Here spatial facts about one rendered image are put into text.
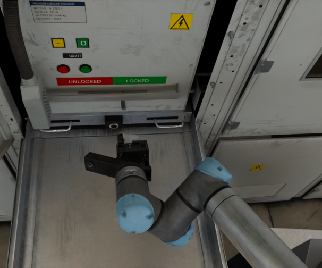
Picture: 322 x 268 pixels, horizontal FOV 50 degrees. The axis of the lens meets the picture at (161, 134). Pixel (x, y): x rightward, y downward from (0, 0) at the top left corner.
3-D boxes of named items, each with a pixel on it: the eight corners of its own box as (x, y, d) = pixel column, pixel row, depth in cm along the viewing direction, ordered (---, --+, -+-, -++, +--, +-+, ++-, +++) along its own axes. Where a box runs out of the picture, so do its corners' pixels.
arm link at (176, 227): (211, 222, 76) (176, 199, 71) (177, 257, 77) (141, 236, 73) (199, 202, 83) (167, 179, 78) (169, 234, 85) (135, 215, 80)
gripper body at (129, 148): (146, 161, 95) (151, 188, 85) (115, 163, 94) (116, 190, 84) (146, 137, 92) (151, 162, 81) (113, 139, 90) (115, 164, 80)
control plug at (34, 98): (50, 129, 100) (39, 92, 85) (33, 130, 99) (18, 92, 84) (51, 107, 104) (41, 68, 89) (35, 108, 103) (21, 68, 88)
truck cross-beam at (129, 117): (189, 122, 123) (192, 112, 118) (32, 127, 115) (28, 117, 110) (187, 110, 126) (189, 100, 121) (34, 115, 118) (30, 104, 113)
